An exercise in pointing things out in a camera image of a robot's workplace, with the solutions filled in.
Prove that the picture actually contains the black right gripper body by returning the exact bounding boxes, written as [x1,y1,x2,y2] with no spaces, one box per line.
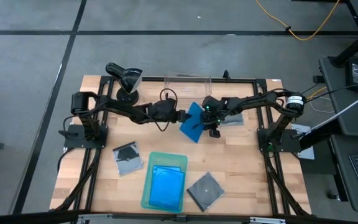
[201,95,228,129]

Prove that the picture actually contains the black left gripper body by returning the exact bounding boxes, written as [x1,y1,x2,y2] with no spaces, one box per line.
[149,100,188,124]

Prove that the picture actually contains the black clear jewel case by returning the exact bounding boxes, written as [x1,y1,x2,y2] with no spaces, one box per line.
[186,172,226,213]
[221,112,245,127]
[112,141,145,177]

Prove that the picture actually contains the clear acrylic holder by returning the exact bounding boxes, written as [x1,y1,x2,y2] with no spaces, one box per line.
[163,73,213,98]

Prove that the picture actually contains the black desk lamp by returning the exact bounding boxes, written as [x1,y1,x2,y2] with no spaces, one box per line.
[104,62,144,105]

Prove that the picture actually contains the green translucent plastic bin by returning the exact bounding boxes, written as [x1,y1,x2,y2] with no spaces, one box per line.
[140,151,188,214]

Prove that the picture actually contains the white paper sheet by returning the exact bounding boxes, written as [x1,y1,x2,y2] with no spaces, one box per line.
[290,123,316,161]

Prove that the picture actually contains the dark side desk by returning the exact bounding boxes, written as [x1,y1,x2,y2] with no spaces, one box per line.
[318,57,358,214]

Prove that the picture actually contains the grey metal bar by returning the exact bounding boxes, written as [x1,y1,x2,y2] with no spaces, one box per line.
[309,86,358,133]

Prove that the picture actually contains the black power adapter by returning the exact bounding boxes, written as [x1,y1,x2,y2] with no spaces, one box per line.
[346,60,358,93]

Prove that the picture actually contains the black stand leg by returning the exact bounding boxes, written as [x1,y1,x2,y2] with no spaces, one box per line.
[330,23,358,68]

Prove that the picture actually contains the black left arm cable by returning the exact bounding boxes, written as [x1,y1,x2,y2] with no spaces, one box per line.
[154,88,179,132]

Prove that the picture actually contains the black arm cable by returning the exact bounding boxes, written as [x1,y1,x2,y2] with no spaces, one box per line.
[154,88,179,132]
[300,79,358,102]

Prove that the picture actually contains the black aluminium table frame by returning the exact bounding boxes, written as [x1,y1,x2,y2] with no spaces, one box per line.
[50,74,312,220]

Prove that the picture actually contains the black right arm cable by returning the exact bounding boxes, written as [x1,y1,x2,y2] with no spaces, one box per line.
[300,79,358,102]

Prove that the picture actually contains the yellow cable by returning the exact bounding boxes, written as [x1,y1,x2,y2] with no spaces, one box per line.
[254,0,341,42]

